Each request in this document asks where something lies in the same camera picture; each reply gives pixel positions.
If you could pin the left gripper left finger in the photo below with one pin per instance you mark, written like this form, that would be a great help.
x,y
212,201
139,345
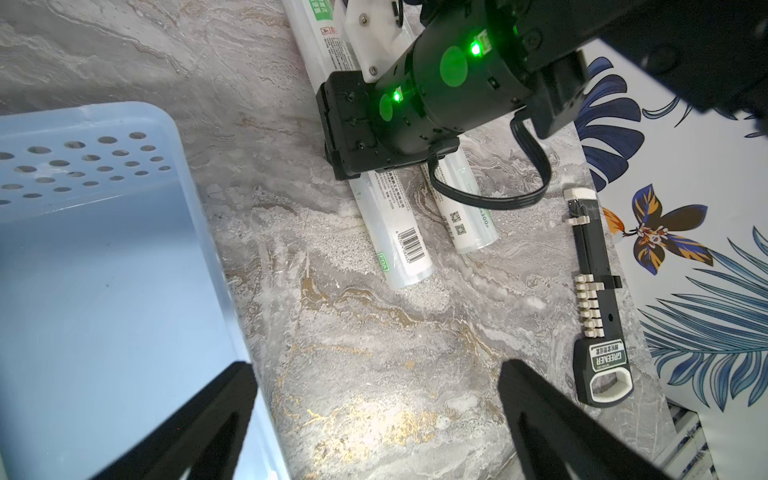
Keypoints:
x,y
201,440

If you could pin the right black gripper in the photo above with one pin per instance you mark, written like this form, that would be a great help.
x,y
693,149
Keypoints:
x,y
353,145

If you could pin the plastic wrap roll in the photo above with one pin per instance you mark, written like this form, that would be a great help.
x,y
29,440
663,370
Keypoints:
x,y
380,197
470,228

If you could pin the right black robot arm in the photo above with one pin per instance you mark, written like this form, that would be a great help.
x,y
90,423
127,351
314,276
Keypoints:
x,y
476,61

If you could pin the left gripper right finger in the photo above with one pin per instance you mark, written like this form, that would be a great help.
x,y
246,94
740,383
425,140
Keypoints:
x,y
555,439

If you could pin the light blue plastic basket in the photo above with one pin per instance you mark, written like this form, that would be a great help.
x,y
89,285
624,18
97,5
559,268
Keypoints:
x,y
115,310

